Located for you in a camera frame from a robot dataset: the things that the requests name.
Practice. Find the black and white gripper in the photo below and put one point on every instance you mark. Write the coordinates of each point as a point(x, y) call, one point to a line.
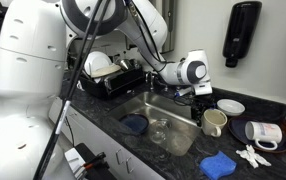
point(197, 104)

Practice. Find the cream ceramic mug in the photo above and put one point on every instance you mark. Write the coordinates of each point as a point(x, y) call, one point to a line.
point(213, 121)

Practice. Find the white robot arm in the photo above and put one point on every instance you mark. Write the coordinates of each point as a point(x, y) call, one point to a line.
point(34, 41)

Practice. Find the dark blue plate on counter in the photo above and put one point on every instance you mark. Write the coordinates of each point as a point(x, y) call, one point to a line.
point(237, 125)

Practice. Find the white printed mug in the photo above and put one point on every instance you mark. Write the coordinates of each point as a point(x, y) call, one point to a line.
point(266, 136)

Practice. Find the small white bowl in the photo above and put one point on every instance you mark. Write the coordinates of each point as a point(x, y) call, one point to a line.
point(230, 107)

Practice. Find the stainless steel sink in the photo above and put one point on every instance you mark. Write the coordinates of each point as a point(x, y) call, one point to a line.
point(183, 130)

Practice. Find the chrome faucet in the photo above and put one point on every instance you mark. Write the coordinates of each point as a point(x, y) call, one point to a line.
point(154, 79)

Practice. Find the clear glass bowl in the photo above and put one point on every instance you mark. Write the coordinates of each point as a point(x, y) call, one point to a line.
point(159, 130)

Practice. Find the dark blue plate in sink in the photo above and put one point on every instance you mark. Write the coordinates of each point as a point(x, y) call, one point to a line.
point(136, 122)

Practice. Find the blue sponge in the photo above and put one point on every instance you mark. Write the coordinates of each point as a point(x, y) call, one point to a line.
point(215, 167)

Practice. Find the crumpled white paper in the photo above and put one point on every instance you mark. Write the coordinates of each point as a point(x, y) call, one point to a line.
point(252, 157)

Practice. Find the steel pot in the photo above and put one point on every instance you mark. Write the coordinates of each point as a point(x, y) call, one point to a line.
point(128, 64)

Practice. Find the black dish rack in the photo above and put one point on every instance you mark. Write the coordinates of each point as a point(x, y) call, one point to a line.
point(115, 85)

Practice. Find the cream plate in rack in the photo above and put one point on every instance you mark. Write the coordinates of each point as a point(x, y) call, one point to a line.
point(98, 64)

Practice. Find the black tripod pole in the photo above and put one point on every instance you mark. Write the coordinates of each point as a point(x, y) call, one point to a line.
point(69, 93)

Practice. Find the white box on floor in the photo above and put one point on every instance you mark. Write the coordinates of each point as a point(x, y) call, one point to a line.
point(75, 162)

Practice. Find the black wall soap dispenser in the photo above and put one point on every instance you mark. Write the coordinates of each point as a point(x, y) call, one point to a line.
point(241, 28)

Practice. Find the cabinet handle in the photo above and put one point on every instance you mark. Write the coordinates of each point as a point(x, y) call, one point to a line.
point(119, 157)
point(129, 168)

